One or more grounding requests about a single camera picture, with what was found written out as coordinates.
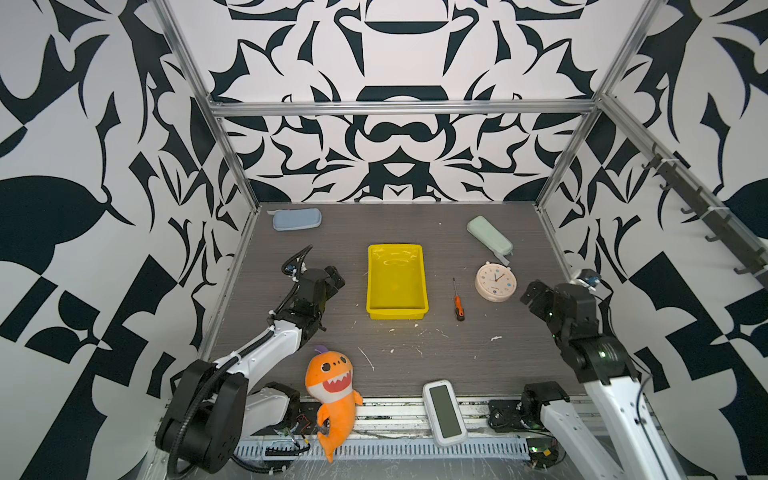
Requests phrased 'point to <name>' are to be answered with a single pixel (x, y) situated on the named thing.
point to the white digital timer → (445, 415)
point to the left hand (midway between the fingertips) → (326, 270)
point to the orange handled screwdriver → (459, 311)
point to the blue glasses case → (295, 219)
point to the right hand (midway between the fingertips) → (547, 290)
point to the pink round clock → (495, 282)
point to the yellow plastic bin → (396, 283)
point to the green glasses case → (491, 236)
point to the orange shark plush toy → (330, 379)
